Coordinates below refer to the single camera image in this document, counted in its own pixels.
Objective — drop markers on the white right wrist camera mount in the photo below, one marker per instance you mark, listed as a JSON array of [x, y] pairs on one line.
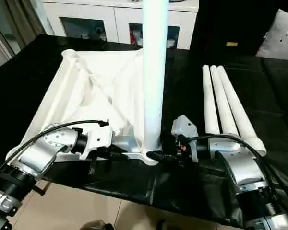
[[182, 125]]

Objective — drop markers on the dark robot foot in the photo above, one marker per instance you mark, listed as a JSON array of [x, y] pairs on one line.
[[97, 226], [168, 225]]

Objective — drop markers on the white plastic table top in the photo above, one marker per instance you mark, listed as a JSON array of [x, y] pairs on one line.
[[86, 95]]

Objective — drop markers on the beige curtain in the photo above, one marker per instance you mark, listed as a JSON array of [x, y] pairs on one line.
[[14, 24]]

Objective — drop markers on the black box with gold label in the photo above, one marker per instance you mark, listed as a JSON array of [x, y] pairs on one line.
[[230, 24]]

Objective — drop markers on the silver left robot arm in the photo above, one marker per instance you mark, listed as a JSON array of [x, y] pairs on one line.
[[38, 153]]

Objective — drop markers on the white plastic table leg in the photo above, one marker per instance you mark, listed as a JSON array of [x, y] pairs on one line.
[[222, 100], [154, 72], [209, 100], [236, 100]]

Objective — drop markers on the black work mat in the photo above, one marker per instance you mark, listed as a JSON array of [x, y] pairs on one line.
[[182, 191]]

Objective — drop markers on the grey cushion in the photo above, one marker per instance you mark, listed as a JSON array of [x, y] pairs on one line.
[[280, 45]]

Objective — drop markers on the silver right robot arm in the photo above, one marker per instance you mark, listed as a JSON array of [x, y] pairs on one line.
[[247, 170]]

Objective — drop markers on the white glass-door cabinet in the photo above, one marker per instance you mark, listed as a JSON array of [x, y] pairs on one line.
[[120, 14]]

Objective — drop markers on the dark left robot foot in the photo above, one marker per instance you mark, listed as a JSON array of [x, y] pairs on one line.
[[97, 226]]

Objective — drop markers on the dark right robot foot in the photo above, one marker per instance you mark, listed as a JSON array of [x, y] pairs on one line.
[[168, 225]]

